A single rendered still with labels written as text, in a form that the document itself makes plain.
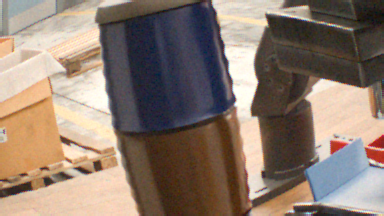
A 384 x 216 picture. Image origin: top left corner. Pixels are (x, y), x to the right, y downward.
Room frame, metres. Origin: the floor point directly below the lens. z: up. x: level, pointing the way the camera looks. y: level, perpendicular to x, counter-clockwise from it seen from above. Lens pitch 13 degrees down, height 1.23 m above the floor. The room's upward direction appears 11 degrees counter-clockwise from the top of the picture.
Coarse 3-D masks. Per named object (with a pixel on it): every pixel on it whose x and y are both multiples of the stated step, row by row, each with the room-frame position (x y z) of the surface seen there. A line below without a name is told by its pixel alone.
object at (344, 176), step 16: (352, 144) 0.69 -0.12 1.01; (336, 160) 0.67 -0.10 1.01; (352, 160) 0.68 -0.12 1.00; (320, 176) 0.66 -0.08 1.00; (336, 176) 0.66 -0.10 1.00; (352, 176) 0.67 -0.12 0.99; (368, 176) 0.66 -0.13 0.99; (320, 192) 0.65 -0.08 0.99; (336, 192) 0.65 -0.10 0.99; (352, 192) 0.63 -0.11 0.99; (368, 192) 0.62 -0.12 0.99; (368, 208) 0.58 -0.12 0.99
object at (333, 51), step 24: (312, 0) 0.57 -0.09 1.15; (336, 0) 0.54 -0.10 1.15; (360, 0) 0.53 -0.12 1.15; (288, 24) 0.56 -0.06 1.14; (312, 24) 0.53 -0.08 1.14; (336, 24) 0.52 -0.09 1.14; (360, 24) 0.51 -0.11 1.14; (288, 48) 0.57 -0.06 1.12; (312, 48) 0.54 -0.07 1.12; (336, 48) 0.52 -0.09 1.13; (360, 48) 0.50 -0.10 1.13; (312, 72) 0.55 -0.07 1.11; (336, 72) 0.52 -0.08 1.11; (360, 72) 0.49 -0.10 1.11
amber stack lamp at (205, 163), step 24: (216, 120) 0.31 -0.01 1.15; (240, 120) 0.32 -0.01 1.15; (120, 144) 0.31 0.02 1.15; (144, 144) 0.31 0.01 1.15; (168, 144) 0.30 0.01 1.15; (192, 144) 0.30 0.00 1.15; (216, 144) 0.31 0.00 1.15; (240, 144) 0.31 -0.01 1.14; (144, 168) 0.31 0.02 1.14; (168, 168) 0.30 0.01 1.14; (192, 168) 0.30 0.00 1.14; (216, 168) 0.31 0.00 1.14; (240, 168) 0.31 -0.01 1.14; (144, 192) 0.31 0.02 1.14; (168, 192) 0.30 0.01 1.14; (192, 192) 0.30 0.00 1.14; (216, 192) 0.30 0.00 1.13; (240, 192) 0.31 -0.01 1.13
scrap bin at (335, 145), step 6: (378, 138) 0.93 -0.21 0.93; (330, 144) 0.89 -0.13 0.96; (336, 144) 0.88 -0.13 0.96; (342, 144) 0.87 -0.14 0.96; (348, 144) 0.86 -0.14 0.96; (372, 144) 0.93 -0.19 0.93; (378, 144) 0.93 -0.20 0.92; (330, 150) 0.89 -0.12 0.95; (336, 150) 0.88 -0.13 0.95; (366, 150) 0.82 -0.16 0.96; (372, 150) 0.81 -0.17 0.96; (378, 150) 0.80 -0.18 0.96; (372, 156) 0.81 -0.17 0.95; (378, 156) 0.80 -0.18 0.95; (378, 162) 0.80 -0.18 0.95
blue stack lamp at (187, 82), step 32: (128, 32) 0.30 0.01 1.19; (160, 32) 0.30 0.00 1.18; (192, 32) 0.31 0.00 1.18; (128, 64) 0.31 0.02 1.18; (160, 64) 0.30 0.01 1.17; (192, 64) 0.30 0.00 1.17; (224, 64) 0.31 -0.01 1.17; (128, 96) 0.31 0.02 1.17; (160, 96) 0.30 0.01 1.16; (192, 96) 0.30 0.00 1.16; (224, 96) 0.31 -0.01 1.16; (128, 128) 0.31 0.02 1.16; (160, 128) 0.30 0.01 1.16
